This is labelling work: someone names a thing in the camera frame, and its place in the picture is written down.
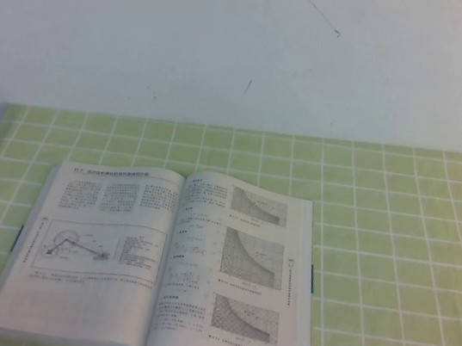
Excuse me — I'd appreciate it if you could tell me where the textbook with diagrams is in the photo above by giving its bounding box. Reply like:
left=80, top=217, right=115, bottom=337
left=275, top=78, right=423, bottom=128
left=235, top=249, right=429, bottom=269
left=0, top=139, right=342, bottom=346

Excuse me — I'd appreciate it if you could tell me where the green checkered tablecloth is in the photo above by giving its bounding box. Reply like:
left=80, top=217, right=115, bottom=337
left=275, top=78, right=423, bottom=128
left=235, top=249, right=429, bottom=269
left=0, top=81, right=462, bottom=346

